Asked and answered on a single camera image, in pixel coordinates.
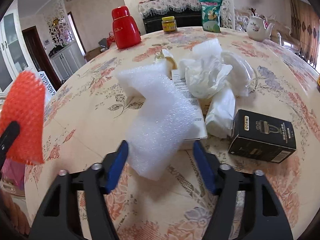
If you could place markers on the yellow lid sauce jar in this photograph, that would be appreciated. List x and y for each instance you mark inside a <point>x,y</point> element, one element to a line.
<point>169,24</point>

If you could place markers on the large white foam sheet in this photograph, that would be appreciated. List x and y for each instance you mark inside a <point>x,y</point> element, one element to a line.
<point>162,123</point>

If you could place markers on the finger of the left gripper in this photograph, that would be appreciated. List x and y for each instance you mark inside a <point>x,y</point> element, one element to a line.
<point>9,136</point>

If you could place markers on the white tissue pack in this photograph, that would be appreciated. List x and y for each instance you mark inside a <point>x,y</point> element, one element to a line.
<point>220,115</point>

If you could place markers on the orange foam net sleeve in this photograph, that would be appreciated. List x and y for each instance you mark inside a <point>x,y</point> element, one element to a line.
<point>25,104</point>

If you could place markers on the cardboard box on floor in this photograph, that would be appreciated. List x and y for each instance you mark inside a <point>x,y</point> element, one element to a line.
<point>92,54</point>

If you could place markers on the white floral teapot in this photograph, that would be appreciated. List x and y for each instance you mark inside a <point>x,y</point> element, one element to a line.
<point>256,29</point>

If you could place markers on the red handbag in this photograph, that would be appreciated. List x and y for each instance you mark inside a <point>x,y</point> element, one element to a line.
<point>110,40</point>

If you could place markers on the white tissue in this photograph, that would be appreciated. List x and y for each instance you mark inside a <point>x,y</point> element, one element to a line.
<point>211,68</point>

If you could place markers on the floral lace piano cover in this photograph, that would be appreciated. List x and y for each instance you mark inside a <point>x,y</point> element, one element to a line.
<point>162,7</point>

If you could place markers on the black product box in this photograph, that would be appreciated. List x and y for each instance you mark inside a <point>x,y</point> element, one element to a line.
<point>262,137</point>

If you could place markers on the white ornate sofa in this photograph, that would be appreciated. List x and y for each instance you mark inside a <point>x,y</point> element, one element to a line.
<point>280,33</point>

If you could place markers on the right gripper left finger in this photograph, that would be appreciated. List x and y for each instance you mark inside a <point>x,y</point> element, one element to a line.
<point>58,215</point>

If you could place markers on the tall white glass cabinet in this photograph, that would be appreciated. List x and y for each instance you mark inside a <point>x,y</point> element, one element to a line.
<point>15,57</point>

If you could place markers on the brown curtain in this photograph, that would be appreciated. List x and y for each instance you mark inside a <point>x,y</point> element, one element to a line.
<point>305,28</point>

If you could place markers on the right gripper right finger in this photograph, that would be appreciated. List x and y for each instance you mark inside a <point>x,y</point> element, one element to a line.
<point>263,215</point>

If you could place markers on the red thermos bottle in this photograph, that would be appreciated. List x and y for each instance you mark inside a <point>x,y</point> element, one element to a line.
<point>126,32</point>

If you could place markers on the white printed paper box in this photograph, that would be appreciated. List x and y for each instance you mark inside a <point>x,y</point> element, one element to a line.
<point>198,130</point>

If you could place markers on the crumpled cream wrapper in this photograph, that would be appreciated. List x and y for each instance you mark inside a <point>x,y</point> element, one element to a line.
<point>166,57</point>

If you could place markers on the green snack bag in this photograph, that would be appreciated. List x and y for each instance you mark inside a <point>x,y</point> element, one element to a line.
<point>211,15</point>

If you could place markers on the white low cabinet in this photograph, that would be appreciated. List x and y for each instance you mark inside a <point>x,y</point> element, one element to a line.
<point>67,61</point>

